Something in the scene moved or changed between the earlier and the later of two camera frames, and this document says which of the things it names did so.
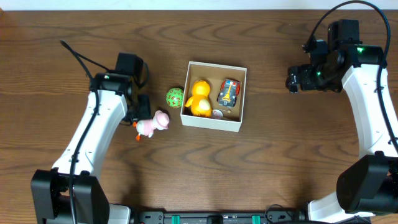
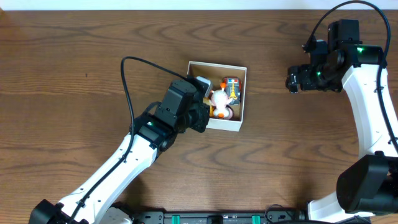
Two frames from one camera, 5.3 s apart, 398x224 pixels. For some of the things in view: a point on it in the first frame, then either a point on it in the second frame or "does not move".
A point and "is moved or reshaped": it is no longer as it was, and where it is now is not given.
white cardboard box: (213, 74) does not move
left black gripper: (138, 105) -> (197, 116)
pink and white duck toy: (160, 121) is moved or reshaped
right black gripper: (307, 83) does not move
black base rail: (272, 216) does not move
